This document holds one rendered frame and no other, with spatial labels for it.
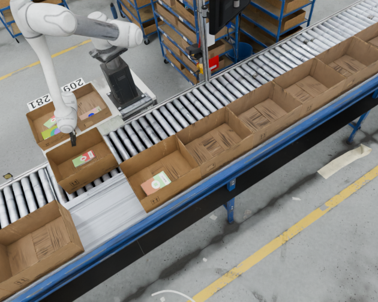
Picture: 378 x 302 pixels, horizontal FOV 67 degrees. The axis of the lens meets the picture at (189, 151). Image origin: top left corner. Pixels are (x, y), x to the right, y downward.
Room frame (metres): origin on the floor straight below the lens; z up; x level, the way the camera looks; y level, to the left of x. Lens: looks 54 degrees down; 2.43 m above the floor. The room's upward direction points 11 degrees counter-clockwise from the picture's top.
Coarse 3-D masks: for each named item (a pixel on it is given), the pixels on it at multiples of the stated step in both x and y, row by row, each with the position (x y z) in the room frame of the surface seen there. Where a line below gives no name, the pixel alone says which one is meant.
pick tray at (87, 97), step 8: (80, 88) 2.00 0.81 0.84; (88, 88) 2.03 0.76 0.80; (80, 96) 1.99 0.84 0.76; (88, 96) 1.97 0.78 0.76; (96, 96) 1.96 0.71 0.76; (80, 104) 1.89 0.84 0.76; (88, 104) 1.87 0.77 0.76; (96, 104) 1.86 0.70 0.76; (104, 104) 1.83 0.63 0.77; (80, 112) 1.80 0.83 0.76; (104, 112) 1.68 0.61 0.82; (80, 120) 1.70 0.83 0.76; (88, 120) 1.62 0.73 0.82; (96, 120) 1.65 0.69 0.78; (80, 128) 1.59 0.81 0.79
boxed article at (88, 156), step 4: (88, 152) 1.35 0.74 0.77; (92, 152) 1.34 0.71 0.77; (80, 156) 1.32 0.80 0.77; (84, 156) 1.31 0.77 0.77; (88, 156) 1.31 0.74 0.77; (92, 156) 1.30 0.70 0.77; (72, 160) 1.30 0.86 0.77; (76, 160) 1.29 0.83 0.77; (80, 160) 1.29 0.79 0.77; (84, 160) 1.28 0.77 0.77; (88, 160) 1.28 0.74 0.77; (76, 164) 1.26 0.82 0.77; (80, 164) 1.25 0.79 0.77
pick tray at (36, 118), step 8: (48, 104) 1.88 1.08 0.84; (32, 112) 1.83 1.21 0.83; (40, 112) 1.85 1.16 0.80; (48, 112) 1.87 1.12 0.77; (32, 120) 1.81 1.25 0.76; (40, 120) 1.79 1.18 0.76; (32, 128) 1.66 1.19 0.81; (40, 128) 1.70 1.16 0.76; (48, 128) 1.68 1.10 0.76; (40, 136) 1.62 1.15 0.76; (56, 136) 1.52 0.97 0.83; (64, 136) 1.53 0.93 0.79; (40, 144) 1.46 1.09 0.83; (48, 144) 1.48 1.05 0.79; (56, 144) 1.50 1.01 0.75
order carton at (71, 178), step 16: (96, 128) 1.45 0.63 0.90; (64, 144) 1.35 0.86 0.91; (80, 144) 1.38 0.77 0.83; (96, 144) 1.42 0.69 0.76; (48, 160) 1.23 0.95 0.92; (64, 160) 1.32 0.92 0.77; (96, 160) 1.27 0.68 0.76; (112, 160) 1.18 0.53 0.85; (64, 176) 1.18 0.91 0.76; (80, 176) 1.08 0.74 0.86; (96, 176) 1.12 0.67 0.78
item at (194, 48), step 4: (192, 44) 1.95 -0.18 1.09; (196, 44) 1.95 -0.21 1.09; (188, 48) 1.92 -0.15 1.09; (192, 48) 1.91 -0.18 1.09; (196, 48) 1.91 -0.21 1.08; (200, 48) 1.92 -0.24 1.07; (188, 52) 1.89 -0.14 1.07; (192, 52) 1.89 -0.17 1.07; (196, 52) 1.90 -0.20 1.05; (196, 56) 1.92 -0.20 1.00
